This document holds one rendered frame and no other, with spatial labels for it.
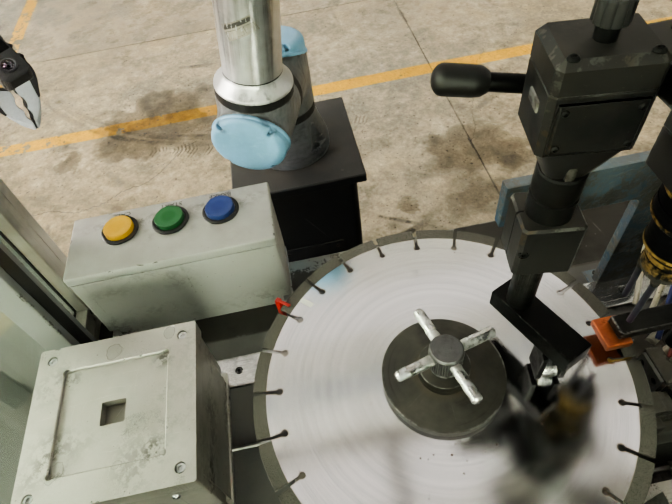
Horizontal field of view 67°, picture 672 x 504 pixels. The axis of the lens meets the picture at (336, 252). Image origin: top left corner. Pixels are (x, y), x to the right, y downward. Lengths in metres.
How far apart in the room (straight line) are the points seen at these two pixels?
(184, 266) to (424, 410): 0.38
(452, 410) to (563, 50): 0.30
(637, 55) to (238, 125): 0.56
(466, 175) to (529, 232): 1.68
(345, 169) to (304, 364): 0.53
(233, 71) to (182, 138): 1.70
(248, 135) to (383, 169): 1.33
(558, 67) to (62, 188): 2.29
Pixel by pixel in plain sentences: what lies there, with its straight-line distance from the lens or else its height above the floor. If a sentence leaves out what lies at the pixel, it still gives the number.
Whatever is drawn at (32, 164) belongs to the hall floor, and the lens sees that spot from 2.67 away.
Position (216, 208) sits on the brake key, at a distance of 0.72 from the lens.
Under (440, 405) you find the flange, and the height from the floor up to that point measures 0.96.
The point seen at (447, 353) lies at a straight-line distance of 0.44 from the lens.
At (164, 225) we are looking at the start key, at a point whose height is 0.91.
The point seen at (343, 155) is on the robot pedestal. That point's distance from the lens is 0.99.
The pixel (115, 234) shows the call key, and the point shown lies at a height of 0.91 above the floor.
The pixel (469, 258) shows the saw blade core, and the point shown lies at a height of 0.95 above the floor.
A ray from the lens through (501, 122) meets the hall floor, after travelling 2.30.
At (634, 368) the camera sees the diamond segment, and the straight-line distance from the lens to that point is 0.54.
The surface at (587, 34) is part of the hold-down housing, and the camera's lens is 0.31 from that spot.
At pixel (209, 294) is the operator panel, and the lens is 0.76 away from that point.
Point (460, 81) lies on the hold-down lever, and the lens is 0.33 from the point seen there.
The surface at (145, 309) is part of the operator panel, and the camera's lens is 0.79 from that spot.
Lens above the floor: 1.40
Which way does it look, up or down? 51 degrees down
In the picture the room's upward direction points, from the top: 9 degrees counter-clockwise
